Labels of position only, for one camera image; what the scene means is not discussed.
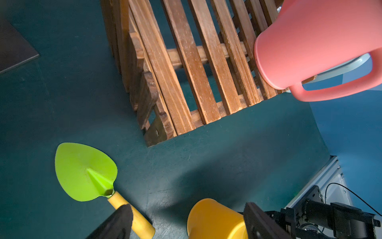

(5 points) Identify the yellow watering can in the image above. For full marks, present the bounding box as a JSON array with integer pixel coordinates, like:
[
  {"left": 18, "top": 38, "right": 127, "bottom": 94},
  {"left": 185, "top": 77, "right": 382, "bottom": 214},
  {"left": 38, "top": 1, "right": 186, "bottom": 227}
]
[{"left": 187, "top": 198, "right": 248, "bottom": 239}]

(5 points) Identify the green yellow toy trowel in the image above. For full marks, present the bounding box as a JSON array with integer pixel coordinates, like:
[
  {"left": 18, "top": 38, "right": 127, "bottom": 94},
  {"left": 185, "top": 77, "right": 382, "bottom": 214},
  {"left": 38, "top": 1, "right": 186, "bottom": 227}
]
[{"left": 54, "top": 142, "right": 156, "bottom": 239}]

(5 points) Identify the pink watering can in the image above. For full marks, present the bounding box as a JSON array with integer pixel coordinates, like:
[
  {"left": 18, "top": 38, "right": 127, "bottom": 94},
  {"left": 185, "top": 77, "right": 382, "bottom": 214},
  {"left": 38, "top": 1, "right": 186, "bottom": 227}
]
[{"left": 254, "top": 1, "right": 382, "bottom": 102}]

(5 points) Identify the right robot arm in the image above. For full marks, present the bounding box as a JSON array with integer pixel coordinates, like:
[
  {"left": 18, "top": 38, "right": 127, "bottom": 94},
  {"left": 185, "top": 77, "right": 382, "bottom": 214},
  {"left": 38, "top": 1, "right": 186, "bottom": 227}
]
[{"left": 266, "top": 185, "right": 382, "bottom": 239}]

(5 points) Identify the aluminium front rail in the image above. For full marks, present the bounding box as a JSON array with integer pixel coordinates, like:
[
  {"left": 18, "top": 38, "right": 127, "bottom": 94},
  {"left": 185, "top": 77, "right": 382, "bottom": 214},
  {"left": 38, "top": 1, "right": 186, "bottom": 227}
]
[{"left": 285, "top": 155, "right": 353, "bottom": 208}]

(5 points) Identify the brown tree base plate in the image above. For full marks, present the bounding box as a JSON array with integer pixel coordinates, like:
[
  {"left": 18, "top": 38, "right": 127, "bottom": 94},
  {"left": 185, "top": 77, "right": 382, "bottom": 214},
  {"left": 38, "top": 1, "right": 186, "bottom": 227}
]
[{"left": 1, "top": 18, "right": 39, "bottom": 74}]

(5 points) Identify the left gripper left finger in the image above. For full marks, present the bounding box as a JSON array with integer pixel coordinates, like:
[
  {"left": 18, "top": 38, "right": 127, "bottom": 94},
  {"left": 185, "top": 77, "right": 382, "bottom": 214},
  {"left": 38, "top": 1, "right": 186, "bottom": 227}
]
[{"left": 86, "top": 204, "right": 133, "bottom": 239}]

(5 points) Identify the brown wooden slatted shelf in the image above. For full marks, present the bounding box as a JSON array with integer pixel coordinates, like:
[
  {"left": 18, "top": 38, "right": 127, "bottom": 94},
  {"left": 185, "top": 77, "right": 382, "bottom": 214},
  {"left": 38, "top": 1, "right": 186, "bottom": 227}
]
[{"left": 100, "top": 1, "right": 283, "bottom": 147}]

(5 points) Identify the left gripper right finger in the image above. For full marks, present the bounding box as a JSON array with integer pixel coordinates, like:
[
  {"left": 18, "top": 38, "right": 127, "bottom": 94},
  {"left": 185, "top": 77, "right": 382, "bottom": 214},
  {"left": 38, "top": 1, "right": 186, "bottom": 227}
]
[{"left": 243, "top": 202, "right": 291, "bottom": 239}]

